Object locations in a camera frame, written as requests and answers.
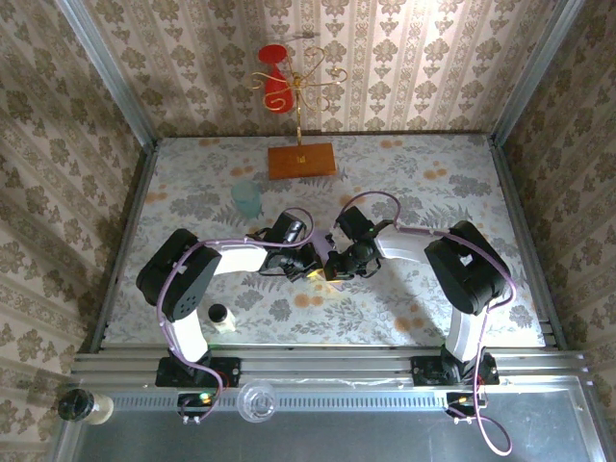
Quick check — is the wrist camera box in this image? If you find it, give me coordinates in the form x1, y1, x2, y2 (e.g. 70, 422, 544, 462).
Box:
335, 206, 374, 241
269, 211, 310, 246

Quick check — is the black connector board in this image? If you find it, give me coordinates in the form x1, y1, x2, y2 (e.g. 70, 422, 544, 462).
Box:
445, 391, 484, 419
176, 391, 217, 420

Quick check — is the clear glass cup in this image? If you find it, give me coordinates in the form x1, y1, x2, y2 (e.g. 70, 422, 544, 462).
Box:
237, 379, 278, 424

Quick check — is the slotted grey cable duct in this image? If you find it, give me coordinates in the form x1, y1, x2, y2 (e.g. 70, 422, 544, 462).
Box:
109, 386, 451, 411

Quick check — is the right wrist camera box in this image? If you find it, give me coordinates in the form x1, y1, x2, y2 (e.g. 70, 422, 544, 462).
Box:
335, 206, 374, 241

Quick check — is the gold wire rack wooden base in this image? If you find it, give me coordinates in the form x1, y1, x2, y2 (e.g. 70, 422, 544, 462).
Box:
252, 46, 348, 182

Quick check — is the cream jar black lid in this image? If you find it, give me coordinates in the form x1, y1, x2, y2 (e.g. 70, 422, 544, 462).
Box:
57, 388, 116, 425

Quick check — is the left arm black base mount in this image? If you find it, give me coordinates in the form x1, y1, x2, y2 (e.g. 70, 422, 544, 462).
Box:
155, 354, 242, 389

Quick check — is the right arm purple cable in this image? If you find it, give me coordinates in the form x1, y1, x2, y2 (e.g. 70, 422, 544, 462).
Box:
338, 191, 518, 457

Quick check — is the floral table cover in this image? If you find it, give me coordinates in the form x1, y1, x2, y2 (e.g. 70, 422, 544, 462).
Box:
102, 134, 548, 348

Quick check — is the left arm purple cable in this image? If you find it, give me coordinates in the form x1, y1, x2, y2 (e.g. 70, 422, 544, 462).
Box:
156, 206, 317, 424

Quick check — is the teal translucent plastic cup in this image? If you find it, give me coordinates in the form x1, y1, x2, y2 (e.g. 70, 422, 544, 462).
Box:
230, 180, 265, 220

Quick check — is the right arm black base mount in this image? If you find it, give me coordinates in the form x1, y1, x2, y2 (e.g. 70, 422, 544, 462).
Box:
411, 353, 501, 388

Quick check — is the aluminium side rail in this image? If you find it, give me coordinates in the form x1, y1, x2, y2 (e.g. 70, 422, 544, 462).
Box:
487, 137, 569, 350
89, 138, 161, 352

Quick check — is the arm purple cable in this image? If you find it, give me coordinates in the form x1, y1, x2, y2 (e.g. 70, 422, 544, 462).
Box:
338, 191, 518, 457
156, 206, 317, 424

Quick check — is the aluminium front rail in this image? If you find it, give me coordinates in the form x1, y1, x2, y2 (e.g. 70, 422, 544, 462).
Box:
70, 346, 592, 392

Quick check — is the grey metal tray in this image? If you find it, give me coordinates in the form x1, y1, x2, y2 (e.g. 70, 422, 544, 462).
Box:
50, 377, 607, 462

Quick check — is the red wine glass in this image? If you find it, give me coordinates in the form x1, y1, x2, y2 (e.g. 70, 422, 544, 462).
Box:
257, 43, 295, 115

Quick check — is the small white bottle black cap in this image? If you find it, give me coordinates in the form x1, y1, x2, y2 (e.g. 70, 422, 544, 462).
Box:
207, 303, 237, 334

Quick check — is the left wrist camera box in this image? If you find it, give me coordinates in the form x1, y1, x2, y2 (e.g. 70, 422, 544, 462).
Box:
269, 211, 310, 246

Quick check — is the aluminium corner post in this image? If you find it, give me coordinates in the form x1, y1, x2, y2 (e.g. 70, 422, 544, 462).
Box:
53, 0, 161, 151
489, 0, 587, 146

